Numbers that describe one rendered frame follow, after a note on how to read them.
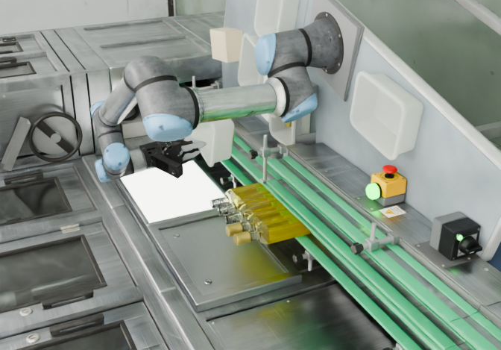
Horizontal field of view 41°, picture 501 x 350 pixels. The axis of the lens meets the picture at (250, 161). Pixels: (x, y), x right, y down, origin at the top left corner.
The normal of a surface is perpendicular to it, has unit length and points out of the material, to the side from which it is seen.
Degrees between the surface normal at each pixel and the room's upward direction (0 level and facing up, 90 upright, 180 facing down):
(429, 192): 0
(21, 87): 90
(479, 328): 90
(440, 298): 90
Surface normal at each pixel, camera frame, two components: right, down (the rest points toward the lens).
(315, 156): 0.00, -0.90
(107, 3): 0.43, 0.38
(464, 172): -0.91, 0.18
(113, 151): 0.24, -0.26
